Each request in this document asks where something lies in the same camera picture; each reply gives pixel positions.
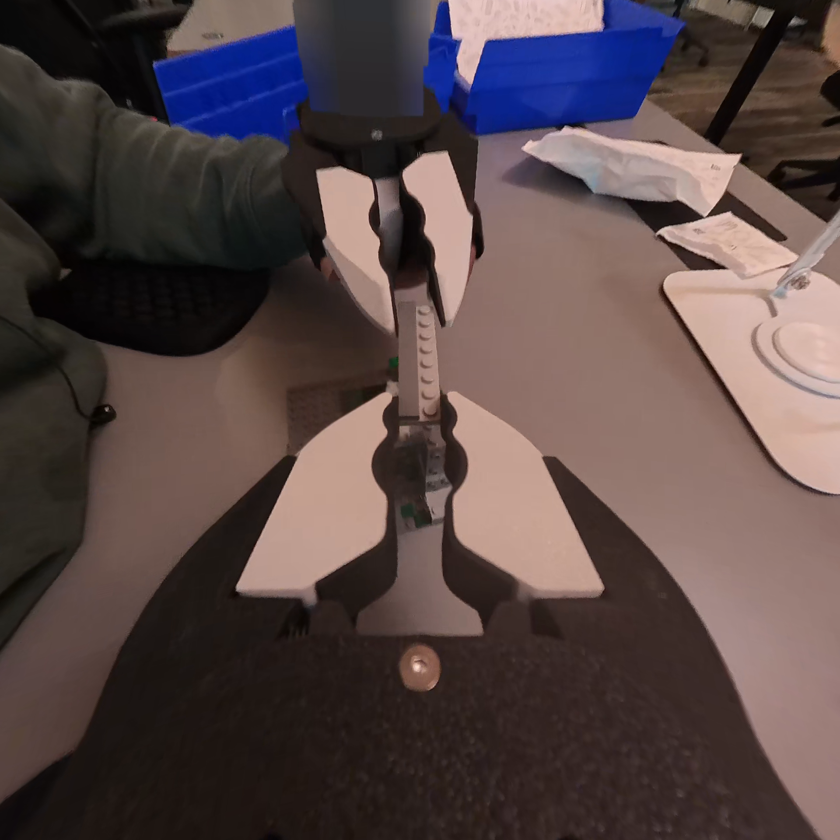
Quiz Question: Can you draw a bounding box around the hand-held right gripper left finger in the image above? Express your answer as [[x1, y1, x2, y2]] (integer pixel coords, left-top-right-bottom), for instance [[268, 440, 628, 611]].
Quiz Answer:
[[236, 392, 401, 599]]

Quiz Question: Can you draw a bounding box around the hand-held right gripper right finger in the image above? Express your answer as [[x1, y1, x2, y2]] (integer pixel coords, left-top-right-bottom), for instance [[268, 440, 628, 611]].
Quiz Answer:
[[441, 392, 605, 599]]

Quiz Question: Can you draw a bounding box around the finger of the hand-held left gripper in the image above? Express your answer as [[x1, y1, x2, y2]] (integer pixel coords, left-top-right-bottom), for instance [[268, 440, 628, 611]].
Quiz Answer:
[[400, 152, 473, 328], [316, 167, 401, 339]]

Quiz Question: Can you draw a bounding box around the grey toy brick build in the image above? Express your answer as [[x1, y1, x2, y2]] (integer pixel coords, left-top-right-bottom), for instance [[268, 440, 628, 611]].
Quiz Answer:
[[287, 357, 455, 534]]

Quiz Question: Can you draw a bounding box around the light grey long brick plate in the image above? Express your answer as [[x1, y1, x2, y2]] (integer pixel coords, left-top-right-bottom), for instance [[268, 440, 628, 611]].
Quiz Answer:
[[395, 301, 442, 421]]

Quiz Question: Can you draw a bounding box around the person's left forearm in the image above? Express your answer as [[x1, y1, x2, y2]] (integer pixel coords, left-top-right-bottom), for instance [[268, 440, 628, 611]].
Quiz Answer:
[[0, 45, 309, 271]]

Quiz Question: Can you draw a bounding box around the grey desk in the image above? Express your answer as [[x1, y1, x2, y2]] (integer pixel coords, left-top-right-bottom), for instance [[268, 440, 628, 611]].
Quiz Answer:
[[0, 98, 840, 840]]

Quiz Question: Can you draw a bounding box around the crumpled white paper bag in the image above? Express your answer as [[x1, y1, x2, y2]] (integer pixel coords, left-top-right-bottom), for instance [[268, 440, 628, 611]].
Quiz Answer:
[[523, 126, 742, 217]]

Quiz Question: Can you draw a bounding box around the white paper sheet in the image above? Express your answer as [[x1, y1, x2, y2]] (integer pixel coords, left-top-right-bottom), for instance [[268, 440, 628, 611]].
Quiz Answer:
[[449, 0, 605, 80]]

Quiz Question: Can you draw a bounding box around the black office chair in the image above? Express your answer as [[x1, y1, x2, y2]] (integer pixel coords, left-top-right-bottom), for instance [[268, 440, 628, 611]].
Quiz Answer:
[[764, 66, 840, 221], [0, 0, 191, 122]]

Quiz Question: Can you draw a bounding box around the white lamp base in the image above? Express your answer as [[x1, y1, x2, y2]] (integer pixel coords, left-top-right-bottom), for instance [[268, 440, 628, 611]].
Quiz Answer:
[[661, 210, 840, 496]]

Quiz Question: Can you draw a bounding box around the small white paper packet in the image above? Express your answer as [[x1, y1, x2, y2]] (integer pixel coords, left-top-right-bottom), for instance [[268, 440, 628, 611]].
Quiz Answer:
[[656, 211, 798, 280]]

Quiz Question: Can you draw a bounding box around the thin black cable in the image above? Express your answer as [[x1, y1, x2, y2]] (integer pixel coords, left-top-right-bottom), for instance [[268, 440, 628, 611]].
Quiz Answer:
[[0, 315, 118, 427]]

